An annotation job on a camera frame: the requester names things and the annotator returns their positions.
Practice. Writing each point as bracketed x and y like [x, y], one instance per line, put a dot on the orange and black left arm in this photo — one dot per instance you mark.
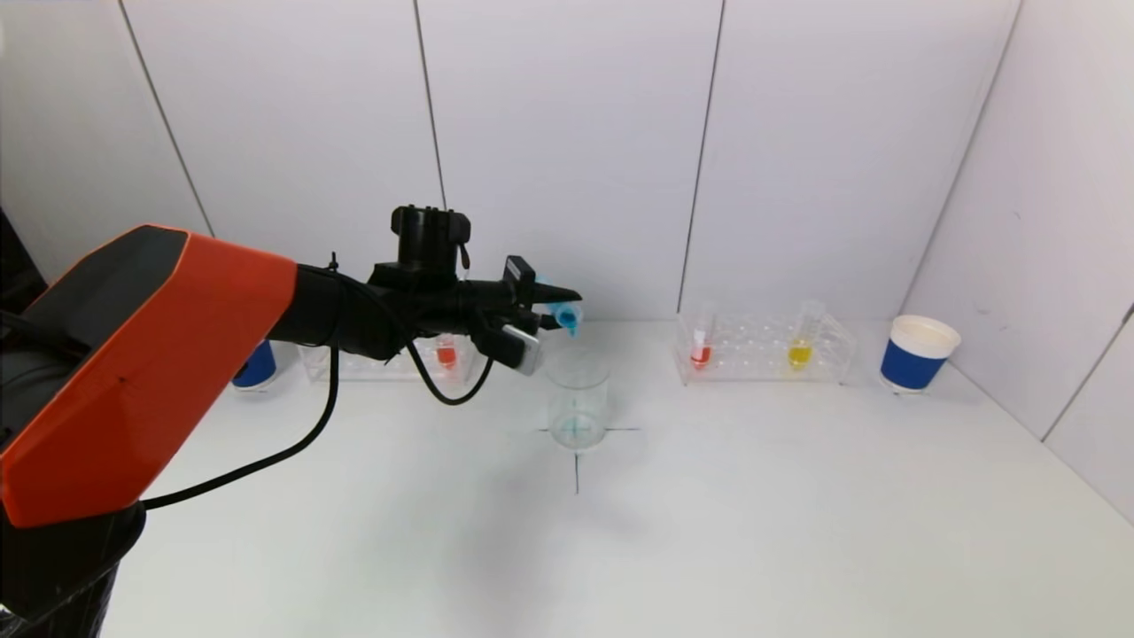
[142, 354]

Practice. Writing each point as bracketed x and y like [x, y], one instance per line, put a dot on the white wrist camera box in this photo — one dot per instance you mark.
[523, 350]

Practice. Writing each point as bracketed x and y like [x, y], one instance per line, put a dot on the blue and white paper cup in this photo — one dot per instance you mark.
[912, 363]
[257, 370]

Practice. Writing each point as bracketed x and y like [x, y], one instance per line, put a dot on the test tube with blue pigment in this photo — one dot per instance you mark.
[567, 317]

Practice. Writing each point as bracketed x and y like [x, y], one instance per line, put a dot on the test tube with red pigment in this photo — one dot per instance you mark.
[701, 356]
[446, 356]

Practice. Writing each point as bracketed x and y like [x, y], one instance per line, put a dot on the clear acrylic test tube rack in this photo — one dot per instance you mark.
[354, 370]
[762, 372]

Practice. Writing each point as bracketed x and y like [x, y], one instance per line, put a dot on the test tube with yellow pigment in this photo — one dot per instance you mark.
[799, 354]

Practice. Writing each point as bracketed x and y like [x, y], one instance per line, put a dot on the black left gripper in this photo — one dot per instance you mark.
[519, 282]

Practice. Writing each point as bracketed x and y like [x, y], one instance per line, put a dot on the black plastic-covered robot torso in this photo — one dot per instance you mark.
[53, 585]

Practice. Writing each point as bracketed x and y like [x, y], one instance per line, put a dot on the clear glass beaker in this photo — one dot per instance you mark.
[578, 416]

